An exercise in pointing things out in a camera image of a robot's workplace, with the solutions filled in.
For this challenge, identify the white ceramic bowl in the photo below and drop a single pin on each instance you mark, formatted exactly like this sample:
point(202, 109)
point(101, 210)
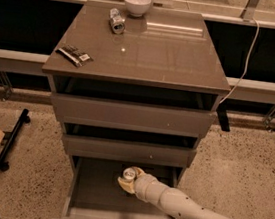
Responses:
point(137, 7)

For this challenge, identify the green soda can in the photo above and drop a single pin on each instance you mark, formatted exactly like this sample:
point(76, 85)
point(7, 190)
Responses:
point(129, 174)

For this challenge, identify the top drawer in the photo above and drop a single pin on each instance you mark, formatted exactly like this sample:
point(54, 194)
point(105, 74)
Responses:
point(93, 112)

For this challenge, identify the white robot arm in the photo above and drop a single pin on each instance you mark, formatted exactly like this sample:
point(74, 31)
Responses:
point(169, 200)

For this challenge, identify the grey drawer cabinet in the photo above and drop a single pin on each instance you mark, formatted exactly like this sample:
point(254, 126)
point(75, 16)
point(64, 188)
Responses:
point(163, 59)

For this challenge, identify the dark snack wrapper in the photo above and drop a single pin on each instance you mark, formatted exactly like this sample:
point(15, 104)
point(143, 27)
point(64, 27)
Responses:
point(74, 55)

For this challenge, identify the crushed silver can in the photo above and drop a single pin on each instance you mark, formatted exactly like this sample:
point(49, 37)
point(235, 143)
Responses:
point(116, 21)

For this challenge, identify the middle drawer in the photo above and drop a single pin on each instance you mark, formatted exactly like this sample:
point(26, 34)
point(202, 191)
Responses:
point(128, 151)

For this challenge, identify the black stand leg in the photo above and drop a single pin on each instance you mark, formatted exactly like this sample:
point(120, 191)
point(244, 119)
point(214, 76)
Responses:
point(10, 137)

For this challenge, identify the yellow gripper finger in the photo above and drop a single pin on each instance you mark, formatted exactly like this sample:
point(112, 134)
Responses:
point(126, 185)
point(137, 172)

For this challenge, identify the black table leg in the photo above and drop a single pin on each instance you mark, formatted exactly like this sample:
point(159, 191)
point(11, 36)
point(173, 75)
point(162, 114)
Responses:
point(222, 117)

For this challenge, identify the open bottom drawer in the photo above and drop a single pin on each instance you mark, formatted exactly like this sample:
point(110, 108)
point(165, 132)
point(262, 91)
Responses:
point(95, 193)

